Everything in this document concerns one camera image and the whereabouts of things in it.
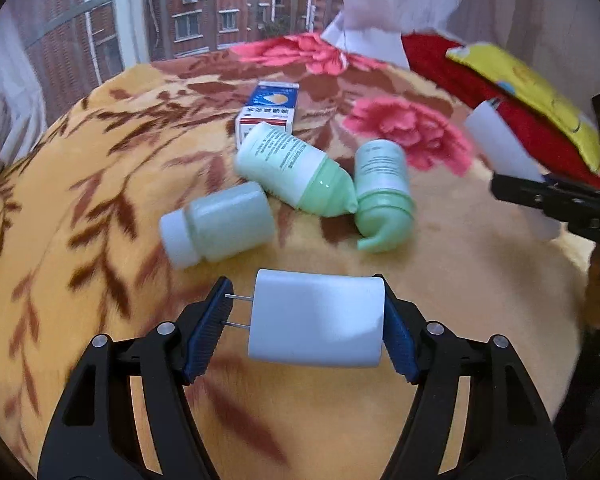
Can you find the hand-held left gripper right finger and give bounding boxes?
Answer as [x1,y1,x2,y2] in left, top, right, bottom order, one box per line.
[372,274,567,480]

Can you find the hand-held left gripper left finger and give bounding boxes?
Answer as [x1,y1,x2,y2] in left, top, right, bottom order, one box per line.
[37,276,235,480]

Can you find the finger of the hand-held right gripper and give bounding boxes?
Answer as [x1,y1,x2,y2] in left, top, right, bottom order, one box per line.
[490,172,600,251]

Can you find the white plastic tube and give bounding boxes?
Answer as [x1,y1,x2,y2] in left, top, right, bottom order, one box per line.
[464,99,561,241]

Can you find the white charger plug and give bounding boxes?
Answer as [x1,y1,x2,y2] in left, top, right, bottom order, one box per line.
[221,269,385,368]

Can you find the yellow cartoon pillow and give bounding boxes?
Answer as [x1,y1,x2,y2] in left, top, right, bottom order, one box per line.
[445,42,600,177]

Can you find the yellow floral plush blanket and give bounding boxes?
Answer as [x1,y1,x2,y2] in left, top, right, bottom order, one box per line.
[0,32,598,480]

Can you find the pale green bottle white cap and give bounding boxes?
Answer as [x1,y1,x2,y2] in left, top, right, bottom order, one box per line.
[159,181,276,268]

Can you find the green bottle curved nozzle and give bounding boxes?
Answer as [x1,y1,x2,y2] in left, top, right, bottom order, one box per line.
[355,139,416,253]

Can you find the green bottle cone cap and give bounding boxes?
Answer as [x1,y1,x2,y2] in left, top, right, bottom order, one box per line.
[234,122,359,218]

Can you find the red cushion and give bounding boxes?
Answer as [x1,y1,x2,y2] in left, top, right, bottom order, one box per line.
[401,31,600,191]

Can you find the blue and white box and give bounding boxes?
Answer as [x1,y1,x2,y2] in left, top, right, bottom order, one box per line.
[235,81,301,148]

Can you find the red brick building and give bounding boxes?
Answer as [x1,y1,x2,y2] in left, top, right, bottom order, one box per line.
[15,0,346,78]

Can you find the white window frame with railing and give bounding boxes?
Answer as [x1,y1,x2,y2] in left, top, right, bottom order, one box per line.
[10,0,348,91]

